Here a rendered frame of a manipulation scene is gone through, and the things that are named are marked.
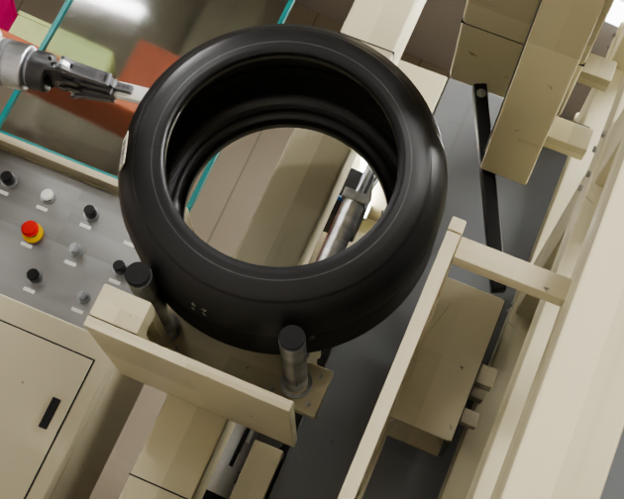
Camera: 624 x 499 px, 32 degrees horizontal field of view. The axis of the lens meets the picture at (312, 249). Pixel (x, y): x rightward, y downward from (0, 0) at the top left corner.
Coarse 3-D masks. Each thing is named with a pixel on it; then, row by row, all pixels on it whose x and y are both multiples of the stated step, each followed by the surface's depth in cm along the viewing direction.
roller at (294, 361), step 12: (288, 336) 178; (300, 336) 178; (288, 348) 178; (300, 348) 178; (288, 360) 185; (300, 360) 186; (288, 372) 193; (300, 372) 194; (288, 384) 204; (300, 384) 203
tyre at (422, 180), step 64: (192, 64) 192; (256, 64) 210; (320, 64) 210; (384, 64) 193; (128, 128) 192; (192, 128) 216; (256, 128) 220; (320, 128) 219; (384, 128) 215; (128, 192) 187; (384, 192) 215; (192, 256) 180; (384, 256) 181; (192, 320) 195; (256, 320) 181; (320, 320) 182
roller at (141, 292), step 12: (132, 264) 182; (144, 264) 182; (132, 276) 182; (144, 276) 182; (132, 288) 183; (144, 288) 183; (156, 288) 189; (156, 300) 192; (156, 312) 197; (168, 312) 203; (168, 324) 207; (168, 336) 212
